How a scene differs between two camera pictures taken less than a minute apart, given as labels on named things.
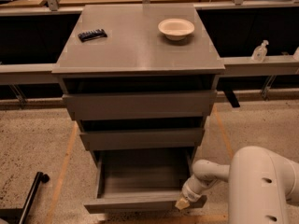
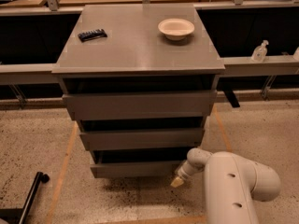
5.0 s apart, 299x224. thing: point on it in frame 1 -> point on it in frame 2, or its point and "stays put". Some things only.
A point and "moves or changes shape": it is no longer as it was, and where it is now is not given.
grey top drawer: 143,105 stays put
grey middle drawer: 174,137 stays put
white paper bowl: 176,29 stays put
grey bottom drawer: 141,179 moves or changes shape
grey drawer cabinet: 139,80 stays put
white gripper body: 191,193 -> 184,174
